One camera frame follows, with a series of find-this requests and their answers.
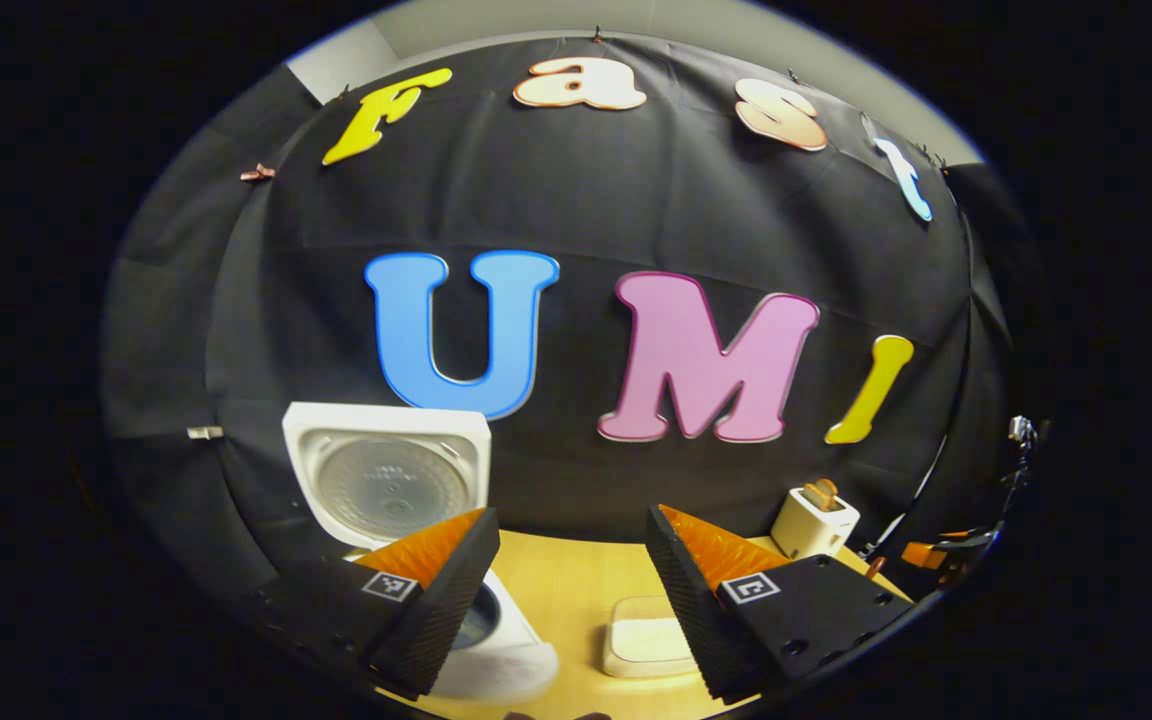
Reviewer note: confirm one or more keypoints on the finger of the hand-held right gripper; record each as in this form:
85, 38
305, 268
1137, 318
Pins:
966, 538
918, 555

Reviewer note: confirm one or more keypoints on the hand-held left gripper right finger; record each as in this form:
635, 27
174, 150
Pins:
686, 600

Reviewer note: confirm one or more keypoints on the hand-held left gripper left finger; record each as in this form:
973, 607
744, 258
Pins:
456, 590

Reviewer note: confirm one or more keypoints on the white rice cooker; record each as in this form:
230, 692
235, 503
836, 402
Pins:
386, 480

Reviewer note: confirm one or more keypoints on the clear glass container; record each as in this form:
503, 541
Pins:
636, 610

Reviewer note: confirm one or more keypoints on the white toaster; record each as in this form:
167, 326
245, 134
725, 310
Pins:
811, 530

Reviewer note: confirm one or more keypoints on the toasted bread slice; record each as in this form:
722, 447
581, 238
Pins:
816, 494
829, 487

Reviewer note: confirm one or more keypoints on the white cloth clip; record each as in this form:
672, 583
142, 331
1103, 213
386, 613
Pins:
206, 433

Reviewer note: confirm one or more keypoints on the black backdrop cloth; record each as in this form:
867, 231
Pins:
586, 200

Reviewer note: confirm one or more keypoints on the copper cloth clip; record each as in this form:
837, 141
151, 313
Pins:
258, 173

